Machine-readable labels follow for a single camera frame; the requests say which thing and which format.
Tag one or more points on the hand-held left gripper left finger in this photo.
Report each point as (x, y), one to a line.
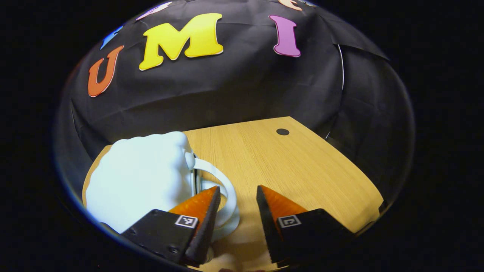
(206, 226)

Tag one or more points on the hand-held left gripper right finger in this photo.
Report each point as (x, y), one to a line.
(268, 226)

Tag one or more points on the light blue small suitcase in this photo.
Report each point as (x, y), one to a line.
(140, 177)

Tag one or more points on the black round table grommet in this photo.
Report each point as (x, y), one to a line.
(282, 132)

